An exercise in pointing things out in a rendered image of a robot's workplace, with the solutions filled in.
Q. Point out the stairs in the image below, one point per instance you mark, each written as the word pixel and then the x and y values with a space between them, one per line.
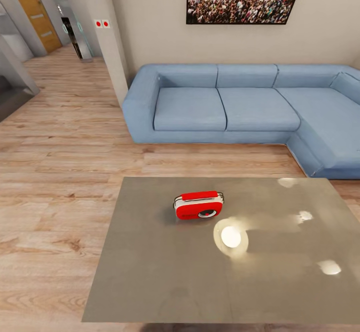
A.
pixel 12 97

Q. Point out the sofa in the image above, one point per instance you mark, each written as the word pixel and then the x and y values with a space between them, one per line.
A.
pixel 313 109

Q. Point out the coffee table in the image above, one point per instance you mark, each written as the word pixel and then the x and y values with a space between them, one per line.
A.
pixel 283 250

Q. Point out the door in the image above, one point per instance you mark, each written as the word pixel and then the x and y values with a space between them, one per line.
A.
pixel 39 19

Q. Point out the standing mirror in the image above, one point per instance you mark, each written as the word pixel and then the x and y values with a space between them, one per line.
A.
pixel 74 30

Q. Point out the radio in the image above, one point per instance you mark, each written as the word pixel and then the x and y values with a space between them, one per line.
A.
pixel 196 205

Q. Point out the electric switch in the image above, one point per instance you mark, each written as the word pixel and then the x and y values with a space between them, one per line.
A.
pixel 105 23
pixel 98 23

